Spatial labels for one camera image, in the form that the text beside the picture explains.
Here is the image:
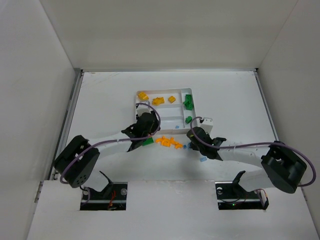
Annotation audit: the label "orange lego pieces pile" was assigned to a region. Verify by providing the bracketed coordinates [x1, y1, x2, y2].
[155, 136, 183, 149]

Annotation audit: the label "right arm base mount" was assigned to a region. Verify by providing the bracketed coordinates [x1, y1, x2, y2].
[215, 171, 269, 211]

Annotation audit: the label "small yellow lego brick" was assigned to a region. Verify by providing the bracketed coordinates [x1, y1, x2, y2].
[168, 96, 176, 104]

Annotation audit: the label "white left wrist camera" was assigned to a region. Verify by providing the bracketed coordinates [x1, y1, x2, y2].
[136, 104, 151, 116]

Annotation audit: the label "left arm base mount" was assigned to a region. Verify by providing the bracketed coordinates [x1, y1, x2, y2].
[80, 171, 128, 211]

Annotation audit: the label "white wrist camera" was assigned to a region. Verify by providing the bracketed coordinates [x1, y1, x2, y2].
[136, 104, 151, 116]
[199, 117, 213, 134]

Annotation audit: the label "small green lego brick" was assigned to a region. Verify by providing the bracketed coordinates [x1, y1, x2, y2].
[185, 116, 193, 124]

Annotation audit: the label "white divided sorting tray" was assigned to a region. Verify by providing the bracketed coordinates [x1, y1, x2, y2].
[143, 88, 196, 134]

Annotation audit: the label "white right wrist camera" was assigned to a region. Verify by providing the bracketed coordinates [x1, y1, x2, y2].
[199, 117, 213, 134]

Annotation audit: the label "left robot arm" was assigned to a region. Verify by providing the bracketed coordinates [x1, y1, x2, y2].
[53, 110, 161, 193]

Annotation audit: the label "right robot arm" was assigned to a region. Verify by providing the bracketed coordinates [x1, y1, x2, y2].
[186, 126, 307, 194]

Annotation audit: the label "large yellow lego brick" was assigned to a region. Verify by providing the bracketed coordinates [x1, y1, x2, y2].
[137, 91, 149, 101]

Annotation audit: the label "green lego plate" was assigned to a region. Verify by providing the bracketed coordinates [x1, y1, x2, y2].
[183, 94, 194, 111]

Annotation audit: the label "light blue lego pieces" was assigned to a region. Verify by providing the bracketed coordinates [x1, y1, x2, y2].
[174, 132, 207, 163]

